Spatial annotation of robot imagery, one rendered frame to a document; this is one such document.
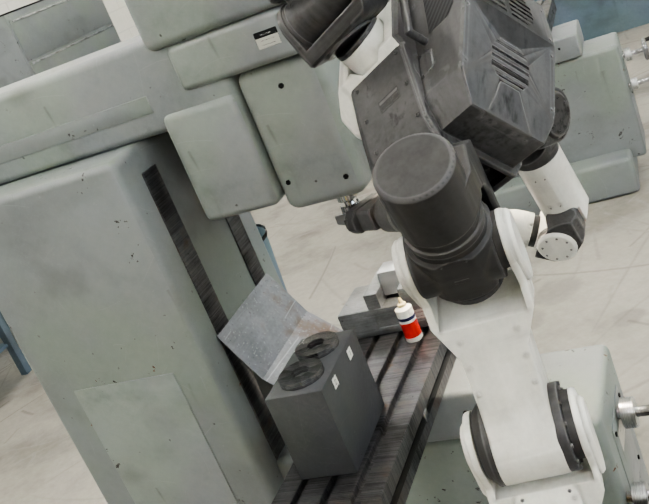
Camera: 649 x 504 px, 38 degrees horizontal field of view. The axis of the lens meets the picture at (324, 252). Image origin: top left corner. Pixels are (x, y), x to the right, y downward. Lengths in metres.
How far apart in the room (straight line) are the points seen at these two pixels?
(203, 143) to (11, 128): 0.49
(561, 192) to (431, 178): 0.65
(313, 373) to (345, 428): 0.12
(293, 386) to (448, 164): 0.67
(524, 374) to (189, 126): 0.94
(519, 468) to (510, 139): 0.50
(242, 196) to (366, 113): 0.61
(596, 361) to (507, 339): 0.85
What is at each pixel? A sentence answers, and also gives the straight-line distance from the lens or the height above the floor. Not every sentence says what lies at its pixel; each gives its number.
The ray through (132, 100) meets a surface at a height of 1.65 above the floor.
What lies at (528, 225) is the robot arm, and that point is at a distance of 1.89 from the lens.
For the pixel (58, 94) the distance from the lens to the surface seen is 2.16.
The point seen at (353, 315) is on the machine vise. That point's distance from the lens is 2.22.
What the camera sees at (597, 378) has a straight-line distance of 2.18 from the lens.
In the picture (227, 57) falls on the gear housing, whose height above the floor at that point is 1.67.
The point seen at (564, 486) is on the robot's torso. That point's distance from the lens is 1.56.
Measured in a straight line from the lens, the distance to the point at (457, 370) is 2.13.
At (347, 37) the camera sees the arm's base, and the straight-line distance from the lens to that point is 1.46.
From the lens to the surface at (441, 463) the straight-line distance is 2.19.
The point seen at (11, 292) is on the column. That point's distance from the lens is 2.32.
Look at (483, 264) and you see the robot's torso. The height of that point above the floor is 1.36.
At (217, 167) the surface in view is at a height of 1.46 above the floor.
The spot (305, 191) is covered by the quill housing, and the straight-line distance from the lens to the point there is 1.98.
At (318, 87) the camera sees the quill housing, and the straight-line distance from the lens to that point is 1.89.
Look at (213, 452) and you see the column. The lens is 2.29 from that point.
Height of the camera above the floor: 1.87
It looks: 19 degrees down
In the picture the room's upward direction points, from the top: 22 degrees counter-clockwise
